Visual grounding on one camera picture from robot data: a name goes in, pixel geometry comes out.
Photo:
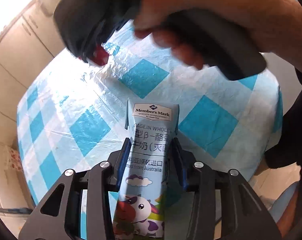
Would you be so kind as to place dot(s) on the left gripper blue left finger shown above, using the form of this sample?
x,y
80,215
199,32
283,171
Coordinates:
x,y
122,162

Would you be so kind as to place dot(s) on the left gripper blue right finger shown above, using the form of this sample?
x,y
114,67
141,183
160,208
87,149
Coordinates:
x,y
181,163

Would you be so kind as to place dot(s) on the red snack wrapper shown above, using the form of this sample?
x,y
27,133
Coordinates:
x,y
100,56

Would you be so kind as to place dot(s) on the milk carton with cow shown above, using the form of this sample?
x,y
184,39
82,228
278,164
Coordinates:
x,y
139,212

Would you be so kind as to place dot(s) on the white lower kitchen cabinets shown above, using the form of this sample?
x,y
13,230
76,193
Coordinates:
x,y
27,45

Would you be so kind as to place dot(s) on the person right hand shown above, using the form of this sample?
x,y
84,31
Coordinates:
x,y
272,25

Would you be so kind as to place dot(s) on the blue checkered tablecloth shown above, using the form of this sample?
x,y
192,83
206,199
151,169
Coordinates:
x,y
74,115

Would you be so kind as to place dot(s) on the white floral waste basket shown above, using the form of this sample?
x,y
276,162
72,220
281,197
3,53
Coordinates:
x,y
14,161

